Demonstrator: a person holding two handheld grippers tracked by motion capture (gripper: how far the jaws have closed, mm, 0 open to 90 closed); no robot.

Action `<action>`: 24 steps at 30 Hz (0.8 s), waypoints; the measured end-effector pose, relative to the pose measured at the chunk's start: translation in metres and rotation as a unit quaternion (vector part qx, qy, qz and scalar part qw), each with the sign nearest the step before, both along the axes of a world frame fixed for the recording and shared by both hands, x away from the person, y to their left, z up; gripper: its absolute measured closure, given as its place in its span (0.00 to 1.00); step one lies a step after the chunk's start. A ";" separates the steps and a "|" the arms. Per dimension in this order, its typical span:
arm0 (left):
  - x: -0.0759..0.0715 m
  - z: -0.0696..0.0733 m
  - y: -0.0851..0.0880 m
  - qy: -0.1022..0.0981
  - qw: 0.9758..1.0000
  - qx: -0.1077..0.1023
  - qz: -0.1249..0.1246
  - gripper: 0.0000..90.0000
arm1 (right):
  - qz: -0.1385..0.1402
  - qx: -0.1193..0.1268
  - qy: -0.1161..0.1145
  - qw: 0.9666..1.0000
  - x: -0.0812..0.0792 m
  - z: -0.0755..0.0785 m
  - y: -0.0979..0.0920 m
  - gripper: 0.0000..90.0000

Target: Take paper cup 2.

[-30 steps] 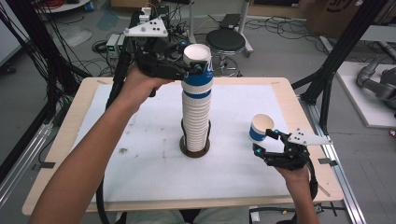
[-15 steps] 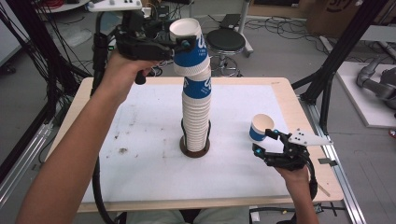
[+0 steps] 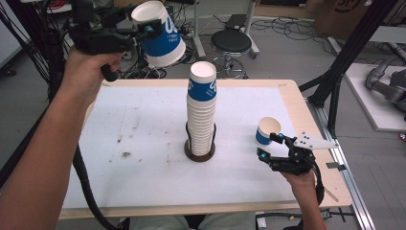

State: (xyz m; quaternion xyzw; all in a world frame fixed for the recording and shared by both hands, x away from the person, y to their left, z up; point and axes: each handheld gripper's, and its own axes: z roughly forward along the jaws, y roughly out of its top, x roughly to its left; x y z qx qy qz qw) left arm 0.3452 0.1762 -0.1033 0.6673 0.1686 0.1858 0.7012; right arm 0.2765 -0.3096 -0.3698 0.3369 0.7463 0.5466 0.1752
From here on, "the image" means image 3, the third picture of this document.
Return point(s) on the stack of white paper cups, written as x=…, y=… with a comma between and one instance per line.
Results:
x=201, y=121

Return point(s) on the aluminium rail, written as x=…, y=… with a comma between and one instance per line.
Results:
x=351, y=179

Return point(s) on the black tape strip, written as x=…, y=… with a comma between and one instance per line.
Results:
x=335, y=166

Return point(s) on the large brown cardboard box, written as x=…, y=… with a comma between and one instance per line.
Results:
x=341, y=14

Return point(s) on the white floor board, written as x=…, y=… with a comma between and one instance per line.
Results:
x=373, y=108

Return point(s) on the white table mat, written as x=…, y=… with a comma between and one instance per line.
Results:
x=143, y=175

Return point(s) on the flat black device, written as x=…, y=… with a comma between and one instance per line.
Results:
x=235, y=21

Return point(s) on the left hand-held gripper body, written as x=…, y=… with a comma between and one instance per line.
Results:
x=95, y=38

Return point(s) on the person's right hand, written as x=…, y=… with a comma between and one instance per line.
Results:
x=298, y=183

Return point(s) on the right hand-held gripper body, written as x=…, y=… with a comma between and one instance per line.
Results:
x=297, y=159

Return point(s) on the black metal frame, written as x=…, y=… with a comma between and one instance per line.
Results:
x=351, y=51

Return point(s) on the black round stool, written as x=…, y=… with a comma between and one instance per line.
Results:
x=231, y=41

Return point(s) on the person's legs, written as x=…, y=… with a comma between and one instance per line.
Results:
x=223, y=222

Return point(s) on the blue banded paper cup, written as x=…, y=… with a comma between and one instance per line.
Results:
x=166, y=48
x=263, y=136

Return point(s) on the person's left hand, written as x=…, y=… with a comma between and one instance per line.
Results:
x=81, y=76

